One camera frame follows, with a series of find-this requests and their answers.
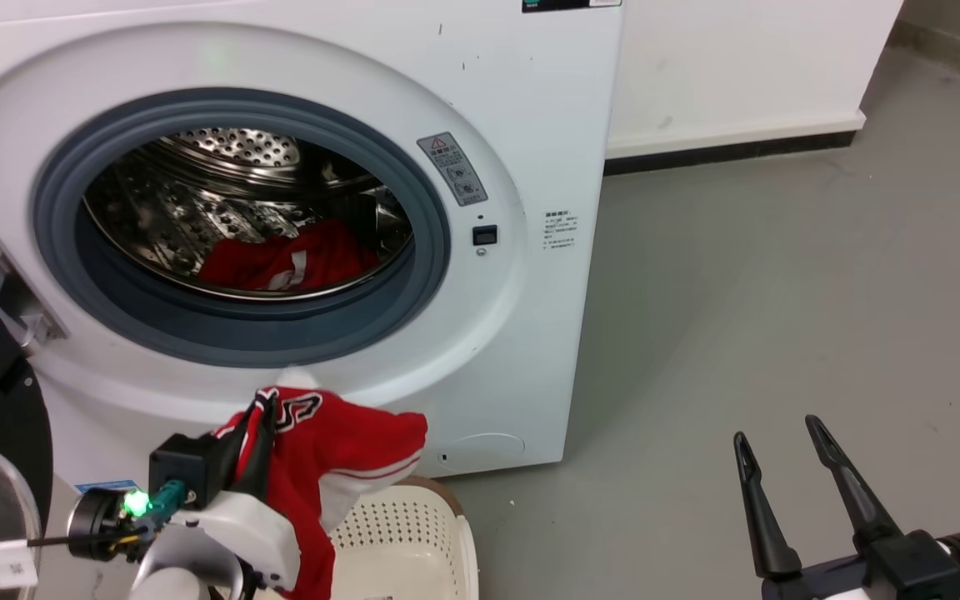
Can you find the grey rubber door gasket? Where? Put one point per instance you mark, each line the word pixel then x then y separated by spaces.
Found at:
pixel 413 275

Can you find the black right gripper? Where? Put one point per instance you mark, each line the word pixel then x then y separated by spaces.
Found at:
pixel 880 571

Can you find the printed text label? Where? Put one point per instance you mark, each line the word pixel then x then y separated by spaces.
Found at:
pixel 561 230

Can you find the white front-load washing machine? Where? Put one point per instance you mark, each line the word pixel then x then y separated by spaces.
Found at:
pixel 530 100

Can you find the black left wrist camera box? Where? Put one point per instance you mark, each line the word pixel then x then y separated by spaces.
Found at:
pixel 184 467

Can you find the red jersey with white trim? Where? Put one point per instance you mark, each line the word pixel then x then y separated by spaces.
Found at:
pixel 347 442

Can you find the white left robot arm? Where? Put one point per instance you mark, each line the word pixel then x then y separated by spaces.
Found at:
pixel 180 567

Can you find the round filter cover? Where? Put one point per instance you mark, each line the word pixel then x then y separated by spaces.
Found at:
pixel 488 452

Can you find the red garment with white stripe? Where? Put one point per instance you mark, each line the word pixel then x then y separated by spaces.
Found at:
pixel 322 258

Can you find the black label strip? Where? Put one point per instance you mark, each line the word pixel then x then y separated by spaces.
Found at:
pixel 567 4

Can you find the stainless steel washer drum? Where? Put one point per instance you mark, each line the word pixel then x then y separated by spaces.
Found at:
pixel 197 192

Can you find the cream perforated laundry basket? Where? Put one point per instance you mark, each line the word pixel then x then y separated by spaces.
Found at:
pixel 409 533

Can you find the black door latch slot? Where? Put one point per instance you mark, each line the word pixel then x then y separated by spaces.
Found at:
pixel 485 235

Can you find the metal door hinge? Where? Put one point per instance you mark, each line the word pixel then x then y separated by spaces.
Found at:
pixel 5 287

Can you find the grey warning sticker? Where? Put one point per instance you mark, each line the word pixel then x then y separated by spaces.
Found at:
pixel 455 169

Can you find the blue sticker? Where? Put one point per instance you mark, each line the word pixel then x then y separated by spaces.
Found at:
pixel 109 486

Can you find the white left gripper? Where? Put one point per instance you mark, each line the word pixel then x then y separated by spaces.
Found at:
pixel 251 529

